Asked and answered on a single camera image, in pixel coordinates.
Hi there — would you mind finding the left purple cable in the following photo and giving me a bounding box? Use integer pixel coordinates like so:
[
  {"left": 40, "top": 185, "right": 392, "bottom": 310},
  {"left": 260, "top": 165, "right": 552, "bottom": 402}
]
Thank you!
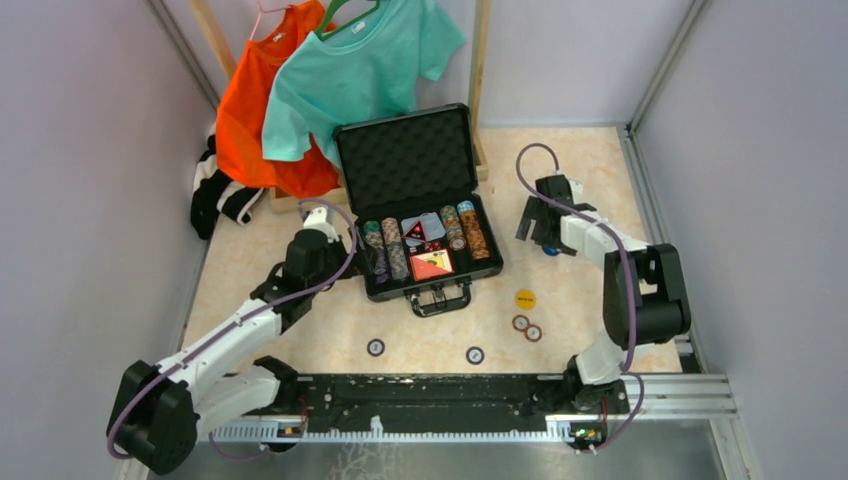
[{"left": 105, "top": 198, "right": 359, "bottom": 464}]

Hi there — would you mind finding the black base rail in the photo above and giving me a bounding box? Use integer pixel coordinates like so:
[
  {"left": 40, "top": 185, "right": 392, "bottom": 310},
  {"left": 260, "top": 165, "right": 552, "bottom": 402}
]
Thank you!
[{"left": 253, "top": 374, "right": 630, "bottom": 434}]

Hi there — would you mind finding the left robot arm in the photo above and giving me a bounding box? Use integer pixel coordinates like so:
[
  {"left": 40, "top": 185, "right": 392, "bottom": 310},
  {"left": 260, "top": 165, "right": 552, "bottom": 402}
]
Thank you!
[{"left": 106, "top": 228, "right": 368, "bottom": 475}]

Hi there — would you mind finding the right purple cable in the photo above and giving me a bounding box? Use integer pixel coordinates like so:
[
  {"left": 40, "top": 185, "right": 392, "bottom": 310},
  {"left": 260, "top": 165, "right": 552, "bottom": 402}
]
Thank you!
[{"left": 515, "top": 142, "right": 645, "bottom": 456}]

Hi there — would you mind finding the black white striped garment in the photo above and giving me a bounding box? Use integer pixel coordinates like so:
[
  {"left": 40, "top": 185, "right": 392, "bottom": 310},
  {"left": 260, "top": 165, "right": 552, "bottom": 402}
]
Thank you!
[{"left": 189, "top": 124, "right": 265, "bottom": 240}]

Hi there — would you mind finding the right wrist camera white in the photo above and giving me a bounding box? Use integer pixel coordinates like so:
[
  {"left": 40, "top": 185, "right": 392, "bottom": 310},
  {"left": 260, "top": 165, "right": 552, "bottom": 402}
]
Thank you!
[{"left": 565, "top": 178, "right": 584, "bottom": 208}]

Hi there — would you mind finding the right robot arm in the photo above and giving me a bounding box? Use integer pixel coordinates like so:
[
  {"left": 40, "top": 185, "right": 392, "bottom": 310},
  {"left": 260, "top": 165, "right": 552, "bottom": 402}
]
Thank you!
[{"left": 516, "top": 174, "right": 691, "bottom": 412}]

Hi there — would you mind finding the yellow round button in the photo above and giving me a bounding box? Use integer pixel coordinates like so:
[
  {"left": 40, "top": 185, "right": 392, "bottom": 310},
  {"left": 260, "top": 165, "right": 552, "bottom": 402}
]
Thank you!
[{"left": 514, "top": 289, "right": 537, "bottom": 310}]

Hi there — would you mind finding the purple cable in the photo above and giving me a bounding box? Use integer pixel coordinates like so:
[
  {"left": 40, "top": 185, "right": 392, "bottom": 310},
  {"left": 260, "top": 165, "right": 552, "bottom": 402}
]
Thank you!
[
  {"left": 515, "top": 142, "right": 645, "bottom": 456},
  {"left": 105, "top": 198, "right": 359, "bottom": 464}
]

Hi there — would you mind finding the blue backed card deck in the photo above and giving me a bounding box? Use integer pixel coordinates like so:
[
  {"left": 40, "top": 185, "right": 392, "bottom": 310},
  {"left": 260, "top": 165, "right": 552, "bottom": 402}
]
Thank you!
[{"left": 400, "top": 212, "right": 446, "bottom": 247}]

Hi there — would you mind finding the red playing card box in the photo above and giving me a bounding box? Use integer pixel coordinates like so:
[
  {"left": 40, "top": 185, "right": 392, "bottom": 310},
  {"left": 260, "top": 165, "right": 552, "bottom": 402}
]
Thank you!
[{"left": 410, "top": 249, "right": 455, "bottom": 281}]

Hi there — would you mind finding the wooden clothes rack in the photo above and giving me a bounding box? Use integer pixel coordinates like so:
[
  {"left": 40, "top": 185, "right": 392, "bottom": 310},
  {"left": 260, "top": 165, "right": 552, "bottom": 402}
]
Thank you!
[{"left": 186, "top": 0, "right": 491, "bottom": 213}]

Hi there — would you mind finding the red black triangle marker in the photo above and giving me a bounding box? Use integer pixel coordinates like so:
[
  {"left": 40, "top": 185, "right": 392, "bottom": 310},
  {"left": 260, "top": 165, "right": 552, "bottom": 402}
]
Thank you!
[{"left": 402, "top": 220, "right": 427, "bottom": 247}]

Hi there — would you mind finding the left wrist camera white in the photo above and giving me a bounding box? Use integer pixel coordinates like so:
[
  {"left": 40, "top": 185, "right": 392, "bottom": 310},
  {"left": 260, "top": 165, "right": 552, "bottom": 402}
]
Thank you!
[{"left": 303, "top": 206, "right": 340, "bottom": 243}]

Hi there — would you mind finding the orange t-shirt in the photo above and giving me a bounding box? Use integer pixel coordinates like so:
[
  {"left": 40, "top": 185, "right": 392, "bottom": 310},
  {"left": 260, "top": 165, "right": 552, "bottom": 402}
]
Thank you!
[{"left": 216, "top": 1, "right": 339, "bottom": 198}]

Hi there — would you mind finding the green multicolour chip row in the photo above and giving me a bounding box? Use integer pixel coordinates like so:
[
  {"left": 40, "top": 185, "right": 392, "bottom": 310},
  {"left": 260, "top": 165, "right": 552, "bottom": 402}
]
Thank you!
[{"left": 439, "top": 205, "right": 465, "bottom": 243}]

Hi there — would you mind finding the purple chip on table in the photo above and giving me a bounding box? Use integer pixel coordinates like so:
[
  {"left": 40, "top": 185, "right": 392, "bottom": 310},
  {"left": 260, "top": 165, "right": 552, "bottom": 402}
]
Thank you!
[
  {"left": 465, "top": 346, "right": 485, "bottom": 365},
  {"left": 367, "top": 338, "right": 386, "bottom": 357}
]

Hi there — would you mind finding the red white chip right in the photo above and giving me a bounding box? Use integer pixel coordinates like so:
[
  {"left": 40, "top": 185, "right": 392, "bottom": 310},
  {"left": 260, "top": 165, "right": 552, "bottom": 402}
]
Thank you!
[{"left": 524, "top": 324, "right": 543, "bottom": 343}]

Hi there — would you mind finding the green blue chip row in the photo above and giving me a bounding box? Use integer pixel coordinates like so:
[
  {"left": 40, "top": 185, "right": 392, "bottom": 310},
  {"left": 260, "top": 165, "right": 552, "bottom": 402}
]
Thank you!
[{"left": 363, "top": 220, "right": 385, "bottom": 258}]

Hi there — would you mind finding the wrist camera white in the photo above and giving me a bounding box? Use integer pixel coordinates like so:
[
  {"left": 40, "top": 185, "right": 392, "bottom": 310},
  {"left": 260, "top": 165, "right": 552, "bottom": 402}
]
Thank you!
[
  {"left": 303, "top": 206, "right": 340, "bottom": 243},
  {"left": 565, "top": 178, "right": 584, "bottom": 208}
]

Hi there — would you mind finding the purple chip on table right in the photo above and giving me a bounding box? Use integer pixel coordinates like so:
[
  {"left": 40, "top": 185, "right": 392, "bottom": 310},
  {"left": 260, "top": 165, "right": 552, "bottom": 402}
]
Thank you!
[{"left": 465, "top": 346, "right": 485, "bottom": 365}]

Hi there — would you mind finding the teal t-shirt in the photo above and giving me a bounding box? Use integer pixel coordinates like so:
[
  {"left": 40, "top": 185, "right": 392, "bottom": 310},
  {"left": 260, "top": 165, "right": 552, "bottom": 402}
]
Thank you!
[{"left": 261, "top": 1, "right": 465, "bottom": 166}]

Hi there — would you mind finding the black poker set case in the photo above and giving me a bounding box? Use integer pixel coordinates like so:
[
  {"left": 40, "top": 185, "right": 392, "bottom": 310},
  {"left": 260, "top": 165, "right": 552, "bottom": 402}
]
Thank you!
[{"left": 332, "top": 103, "right": 504, "bottom": 318}]

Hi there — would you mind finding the orange red chip row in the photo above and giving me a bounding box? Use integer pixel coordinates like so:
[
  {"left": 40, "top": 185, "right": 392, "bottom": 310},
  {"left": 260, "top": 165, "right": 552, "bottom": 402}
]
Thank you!
[{"left": 457, "top": 200, "right": 491, "bottom": 260}]

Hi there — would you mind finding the purple chip on table left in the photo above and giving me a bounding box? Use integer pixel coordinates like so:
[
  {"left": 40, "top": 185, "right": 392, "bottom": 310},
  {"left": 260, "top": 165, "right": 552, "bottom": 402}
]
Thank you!
[{"left": 367, "top": 338, "right": 386, "bottom": 357}]

